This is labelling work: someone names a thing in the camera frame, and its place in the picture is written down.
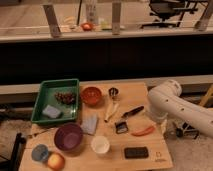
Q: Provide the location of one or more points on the black office chair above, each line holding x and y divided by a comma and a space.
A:
171, 12

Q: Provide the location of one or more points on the black rectangular block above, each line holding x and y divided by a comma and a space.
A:
136, 152

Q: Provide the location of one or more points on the red bowl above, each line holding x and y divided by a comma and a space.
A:
91, 96

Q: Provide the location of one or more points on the black chair at left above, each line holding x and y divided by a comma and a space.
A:
12, 164

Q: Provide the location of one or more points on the clear robot gripper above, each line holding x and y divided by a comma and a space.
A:
163, 126

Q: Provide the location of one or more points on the green plastic tray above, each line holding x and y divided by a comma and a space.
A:
46, 96

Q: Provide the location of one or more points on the purple bowl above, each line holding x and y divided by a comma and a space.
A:
68, 137

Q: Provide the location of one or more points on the blue sponge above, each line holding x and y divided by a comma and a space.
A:
51, 112

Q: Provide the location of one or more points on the black handled knife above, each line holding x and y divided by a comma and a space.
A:
132, 112

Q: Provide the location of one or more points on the blue round lid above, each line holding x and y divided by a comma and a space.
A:
40, 153

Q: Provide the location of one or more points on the small metal cup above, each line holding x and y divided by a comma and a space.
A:
113, 93

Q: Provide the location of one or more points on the red yellow apple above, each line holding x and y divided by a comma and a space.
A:
56, 161

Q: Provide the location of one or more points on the white cup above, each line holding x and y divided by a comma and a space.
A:
100, 145

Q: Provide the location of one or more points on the grey folded cloth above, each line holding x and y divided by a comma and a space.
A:
89, 124

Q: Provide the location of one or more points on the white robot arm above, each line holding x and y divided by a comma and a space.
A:
165, 99

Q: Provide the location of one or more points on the red object on shelf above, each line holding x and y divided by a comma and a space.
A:
87, 26

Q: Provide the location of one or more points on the dark grape bunch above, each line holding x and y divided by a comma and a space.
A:
65, 98

